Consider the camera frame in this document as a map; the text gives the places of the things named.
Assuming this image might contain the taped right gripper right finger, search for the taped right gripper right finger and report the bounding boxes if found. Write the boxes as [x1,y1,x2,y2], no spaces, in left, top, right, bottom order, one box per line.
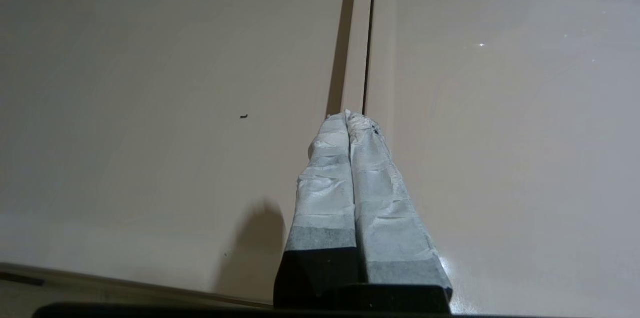
[346,112,454,303]

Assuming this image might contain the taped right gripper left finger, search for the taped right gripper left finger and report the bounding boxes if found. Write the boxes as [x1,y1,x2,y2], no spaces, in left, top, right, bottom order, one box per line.
[273,112,362,308]

